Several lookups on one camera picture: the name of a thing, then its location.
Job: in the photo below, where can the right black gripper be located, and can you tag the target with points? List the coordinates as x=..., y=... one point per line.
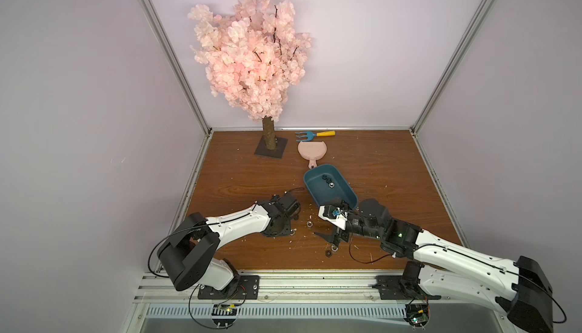
x=341, y=231

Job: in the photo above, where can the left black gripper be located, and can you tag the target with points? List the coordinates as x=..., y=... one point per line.
x=287, y=231

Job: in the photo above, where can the teal plastic storage box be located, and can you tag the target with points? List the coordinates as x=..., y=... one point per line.
x=321, y=193

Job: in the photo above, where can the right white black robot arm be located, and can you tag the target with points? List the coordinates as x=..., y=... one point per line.
x=517, y=289

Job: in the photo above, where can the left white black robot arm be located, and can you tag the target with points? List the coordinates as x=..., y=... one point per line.
x=188, y=254

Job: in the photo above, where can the pink toy dustpan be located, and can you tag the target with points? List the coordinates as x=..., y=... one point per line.
x=312, y=152

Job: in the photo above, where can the blue yellow toy rake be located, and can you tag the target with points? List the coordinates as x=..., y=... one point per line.
x=307, y=136

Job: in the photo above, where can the right circuit board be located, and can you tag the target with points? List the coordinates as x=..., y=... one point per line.
x=417, y=315

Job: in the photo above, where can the circuit board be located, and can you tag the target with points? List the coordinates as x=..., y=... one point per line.
x=224, y=315
x=417, y=315

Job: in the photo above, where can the left circuit board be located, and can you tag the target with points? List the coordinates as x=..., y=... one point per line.
x=224, y=315

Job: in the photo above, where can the pink artificial blossom tree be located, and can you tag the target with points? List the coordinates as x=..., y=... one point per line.
x=252, y=57

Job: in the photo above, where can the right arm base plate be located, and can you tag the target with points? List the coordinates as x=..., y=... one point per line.
x=399, y=287

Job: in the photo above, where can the aluminium front rail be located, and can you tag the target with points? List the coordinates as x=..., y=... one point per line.
x=284, y=286

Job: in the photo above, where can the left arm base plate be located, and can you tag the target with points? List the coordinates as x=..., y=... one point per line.
x=243, y=287

